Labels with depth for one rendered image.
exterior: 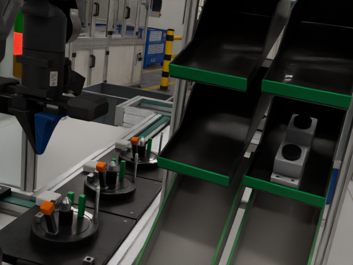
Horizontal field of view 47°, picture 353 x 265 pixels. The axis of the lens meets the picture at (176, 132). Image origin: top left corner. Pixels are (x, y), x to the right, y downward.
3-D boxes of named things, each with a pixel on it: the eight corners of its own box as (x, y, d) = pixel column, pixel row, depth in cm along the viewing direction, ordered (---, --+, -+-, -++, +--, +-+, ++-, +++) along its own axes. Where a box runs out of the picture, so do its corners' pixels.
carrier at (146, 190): (135, 226, 97) (141, 178, 93) (45, 203, 102) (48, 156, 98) (163, 189, 120) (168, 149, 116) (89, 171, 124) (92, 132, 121)
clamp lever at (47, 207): (54, 235, 80) (48, 210, 76) (45, 233, 81) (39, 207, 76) (63, 222, 83) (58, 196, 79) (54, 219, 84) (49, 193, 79)
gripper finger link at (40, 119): (52, 118, 55) (74, 109, 61) (29, 113, 56) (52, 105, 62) (50, 165, 57) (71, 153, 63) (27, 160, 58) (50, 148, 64)
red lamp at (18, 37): (28, 57, 90) (29, 34, 89) (8, 53, 91) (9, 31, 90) (40, 55, 95) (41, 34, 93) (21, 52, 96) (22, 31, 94)
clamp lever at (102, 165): (105, 189, 103) (102, 167, 99) (97, 187, 104) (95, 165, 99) (110, 180, 106) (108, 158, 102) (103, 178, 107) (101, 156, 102)
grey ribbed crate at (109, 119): (156, 138, 276) (161, 105, 270) (73, 121, 289) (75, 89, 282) (172, 124, 316) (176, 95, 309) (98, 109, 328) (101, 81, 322)
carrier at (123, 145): (163, 188, 120) (169, 148, 117) (89, 171, 125) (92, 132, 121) (182, 162, 143) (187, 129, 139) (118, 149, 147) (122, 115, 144)
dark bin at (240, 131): (228, 188, 66) (229, 155, 62) (157, 167, 71) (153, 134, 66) (272, 98, 86) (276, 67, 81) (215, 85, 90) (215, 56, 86)
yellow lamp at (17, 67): (27, 79, 91) (28, 58, 90) (8, 75, 92) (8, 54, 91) (40, 77, 96) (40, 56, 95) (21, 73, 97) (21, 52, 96)
